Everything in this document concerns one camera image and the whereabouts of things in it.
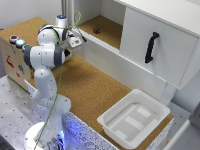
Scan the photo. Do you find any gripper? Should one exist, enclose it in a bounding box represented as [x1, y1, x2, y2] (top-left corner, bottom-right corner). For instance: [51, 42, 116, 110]
[67, 29, 88, 49]

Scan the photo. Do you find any green button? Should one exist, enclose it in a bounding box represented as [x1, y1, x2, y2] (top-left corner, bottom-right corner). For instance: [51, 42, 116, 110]
[21, 44, 32, 52]

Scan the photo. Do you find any red button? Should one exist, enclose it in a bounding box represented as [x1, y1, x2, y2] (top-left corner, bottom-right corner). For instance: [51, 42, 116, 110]
[9, 34, 19, 45]

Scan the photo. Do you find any black door handle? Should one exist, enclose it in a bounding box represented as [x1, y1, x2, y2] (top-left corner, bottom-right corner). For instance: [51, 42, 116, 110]
[144, 31, 160, 65]

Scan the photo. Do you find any green cable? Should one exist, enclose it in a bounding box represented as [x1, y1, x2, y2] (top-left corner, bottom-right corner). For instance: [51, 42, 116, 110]
[33, 11, 83, 150]

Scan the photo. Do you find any blue button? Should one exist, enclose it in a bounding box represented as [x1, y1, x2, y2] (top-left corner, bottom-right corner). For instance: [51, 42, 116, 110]
[15, 38, 27, 49]

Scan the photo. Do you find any white sliding door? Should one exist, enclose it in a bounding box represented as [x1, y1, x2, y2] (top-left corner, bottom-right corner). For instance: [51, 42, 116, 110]
[118, 6, 200, 89]

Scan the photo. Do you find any purple block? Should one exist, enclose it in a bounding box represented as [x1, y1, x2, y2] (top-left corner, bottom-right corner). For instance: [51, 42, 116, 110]
[93, 27, 101, 35]

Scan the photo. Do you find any white plastic box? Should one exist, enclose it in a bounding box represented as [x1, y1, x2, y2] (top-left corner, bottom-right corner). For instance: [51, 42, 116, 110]
[96, 88, 171, 150]

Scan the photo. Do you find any white cabinet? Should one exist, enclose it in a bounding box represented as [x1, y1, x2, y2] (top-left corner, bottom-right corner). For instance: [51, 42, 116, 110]
[62, 0, 200, 108]

